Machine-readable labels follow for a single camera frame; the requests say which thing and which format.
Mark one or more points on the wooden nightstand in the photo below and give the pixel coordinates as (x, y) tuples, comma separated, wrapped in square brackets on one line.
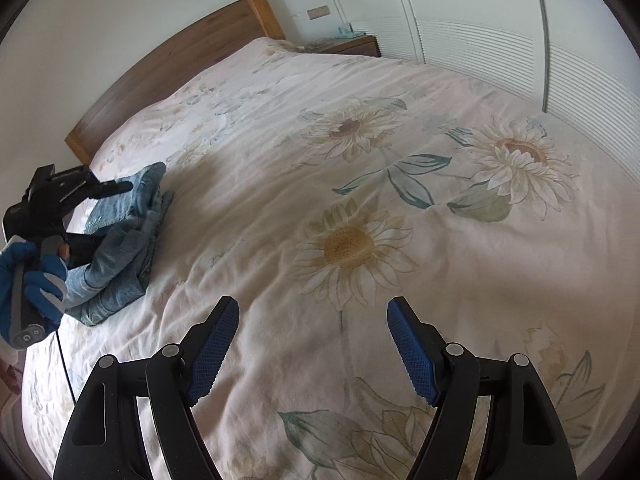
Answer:
[(355, 47)]

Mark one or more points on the blue denim jacket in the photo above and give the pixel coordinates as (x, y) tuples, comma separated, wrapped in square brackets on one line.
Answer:
[(125, 250)]

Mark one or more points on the wooden headboard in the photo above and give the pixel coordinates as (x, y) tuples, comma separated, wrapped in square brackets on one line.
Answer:
[(175, 60)]

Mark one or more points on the floral pink bed sheet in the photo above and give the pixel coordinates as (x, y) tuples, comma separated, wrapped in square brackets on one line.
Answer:
[(350, 185)]

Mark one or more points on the blue translucent container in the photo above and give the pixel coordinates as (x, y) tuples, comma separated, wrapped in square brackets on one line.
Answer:
[(352, 31)]

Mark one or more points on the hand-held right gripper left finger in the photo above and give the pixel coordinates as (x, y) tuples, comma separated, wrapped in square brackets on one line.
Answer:
[(212, 355)]

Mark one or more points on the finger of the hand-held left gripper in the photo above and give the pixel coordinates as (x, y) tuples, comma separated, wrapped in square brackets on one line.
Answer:
[(116, 188), (85, 247)]

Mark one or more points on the white wardrobe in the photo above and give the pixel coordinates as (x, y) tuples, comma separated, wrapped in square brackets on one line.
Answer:
[(500, 20)]

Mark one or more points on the person's left hand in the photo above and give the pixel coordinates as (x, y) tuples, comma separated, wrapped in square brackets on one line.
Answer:
[(40, 280)]

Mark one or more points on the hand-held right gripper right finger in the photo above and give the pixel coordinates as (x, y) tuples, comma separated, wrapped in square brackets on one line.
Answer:
[(412, 355)]

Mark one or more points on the beige wall socket plate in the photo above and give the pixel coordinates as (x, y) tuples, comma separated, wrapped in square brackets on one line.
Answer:
[(318, 12)]

